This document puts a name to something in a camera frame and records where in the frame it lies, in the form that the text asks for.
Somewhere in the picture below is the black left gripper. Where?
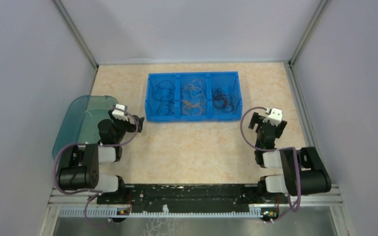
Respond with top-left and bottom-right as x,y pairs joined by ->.
109,110 -> 144,143

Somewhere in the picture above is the yellow wire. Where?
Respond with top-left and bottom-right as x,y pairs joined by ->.
180,97 -> 207,117
182,80 -> 206,100

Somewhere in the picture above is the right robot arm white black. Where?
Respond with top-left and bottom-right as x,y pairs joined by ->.
248,113 -> 332,203

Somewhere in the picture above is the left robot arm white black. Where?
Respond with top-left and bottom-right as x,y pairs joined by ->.
53,108 -> 145,204

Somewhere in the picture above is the teal translucent plastic basin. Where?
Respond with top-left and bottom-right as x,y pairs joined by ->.
53,95 -> 117,158

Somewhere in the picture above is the blue plastic divided bin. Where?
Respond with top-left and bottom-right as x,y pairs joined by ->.
145,71 -> 243,122

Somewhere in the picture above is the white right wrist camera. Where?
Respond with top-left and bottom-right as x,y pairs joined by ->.
263,108 -> 283,126

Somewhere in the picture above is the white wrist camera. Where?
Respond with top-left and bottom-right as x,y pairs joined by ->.
263,108 -> 283,126
112,104 -> 129,121

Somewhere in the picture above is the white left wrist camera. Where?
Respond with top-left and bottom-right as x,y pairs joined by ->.
112,104 -> 129,121

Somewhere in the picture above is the aluminium frame post right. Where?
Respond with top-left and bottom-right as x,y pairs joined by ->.
289,0 -> 331,68

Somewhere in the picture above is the aluminium frame post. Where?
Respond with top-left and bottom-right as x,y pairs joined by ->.
52,0 -> 99,70
289,0 -> 331,68

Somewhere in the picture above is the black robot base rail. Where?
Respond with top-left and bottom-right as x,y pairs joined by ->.
49,183 -> 343,219

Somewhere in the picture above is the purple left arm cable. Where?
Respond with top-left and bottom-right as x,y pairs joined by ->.
52,105 -> 140,227

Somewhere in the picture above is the aluminium frame post left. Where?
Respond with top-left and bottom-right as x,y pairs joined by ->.
52,0 -> 99,70

